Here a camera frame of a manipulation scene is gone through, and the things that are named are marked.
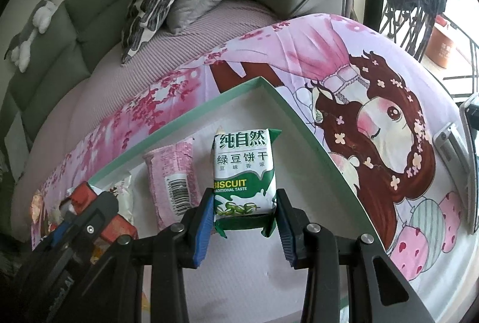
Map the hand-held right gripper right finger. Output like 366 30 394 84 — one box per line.
275 187 436 323

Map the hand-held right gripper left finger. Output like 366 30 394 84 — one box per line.
80 187 214 323

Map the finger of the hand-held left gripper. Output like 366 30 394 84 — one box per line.
48 192 119 256

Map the red packet with white label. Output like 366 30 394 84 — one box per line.
62 184 138 247

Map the white cracker packet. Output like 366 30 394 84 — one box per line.
107 174 134 228

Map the pink wafer packet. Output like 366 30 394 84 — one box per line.
143 139 203 231

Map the green bean biscuit packet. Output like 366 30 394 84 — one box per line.
210 127 282 238

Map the green cardboard tray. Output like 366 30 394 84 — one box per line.
88 76 378 323

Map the striped pink sofa cover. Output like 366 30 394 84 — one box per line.
11 0 285 196

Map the silver device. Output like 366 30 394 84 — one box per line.
433 93 479 236

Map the printed pink blanket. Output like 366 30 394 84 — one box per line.
30 11 479 323

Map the grey white plush toy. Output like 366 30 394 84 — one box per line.
4 0 57 73

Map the orange bucket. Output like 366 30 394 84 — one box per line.
426 25 456 69

